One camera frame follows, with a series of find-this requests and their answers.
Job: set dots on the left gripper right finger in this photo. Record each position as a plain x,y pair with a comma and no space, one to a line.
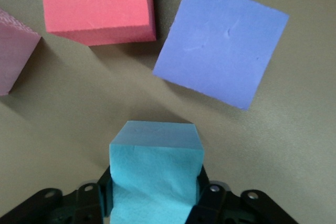
223,208

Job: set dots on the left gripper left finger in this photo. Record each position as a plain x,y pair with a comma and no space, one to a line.
65,208

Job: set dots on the blue foam cube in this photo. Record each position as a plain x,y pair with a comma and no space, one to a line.
155,169

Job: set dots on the purple foam cube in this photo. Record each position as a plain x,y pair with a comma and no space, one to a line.
220,45

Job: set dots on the red foam cube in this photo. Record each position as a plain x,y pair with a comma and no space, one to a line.
97,6

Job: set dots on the brown table mat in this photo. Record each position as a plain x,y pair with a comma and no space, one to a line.
65,129

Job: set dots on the pink foam cube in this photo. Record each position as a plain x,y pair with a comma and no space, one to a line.
13,56

